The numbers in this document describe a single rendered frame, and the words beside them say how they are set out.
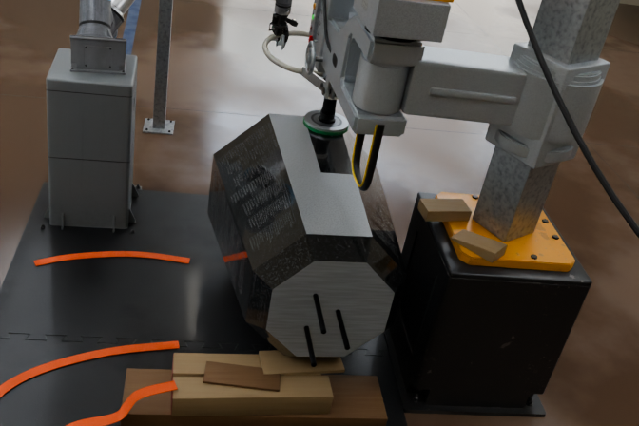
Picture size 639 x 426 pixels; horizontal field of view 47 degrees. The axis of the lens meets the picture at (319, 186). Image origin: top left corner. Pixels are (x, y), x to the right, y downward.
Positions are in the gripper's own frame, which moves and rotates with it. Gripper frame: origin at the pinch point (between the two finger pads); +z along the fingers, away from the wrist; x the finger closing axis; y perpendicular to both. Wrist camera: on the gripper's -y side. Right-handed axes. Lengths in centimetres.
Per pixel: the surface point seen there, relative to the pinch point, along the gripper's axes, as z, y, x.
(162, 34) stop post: 26, 26, -85
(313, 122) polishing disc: -4, 42, 79
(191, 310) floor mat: 78, 108, 87
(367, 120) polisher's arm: -47, 75, 140
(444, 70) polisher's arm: -68, 53, 151
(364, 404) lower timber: 65, 84, 179
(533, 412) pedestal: 75, 15, 220
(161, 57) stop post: 42, 26, -84
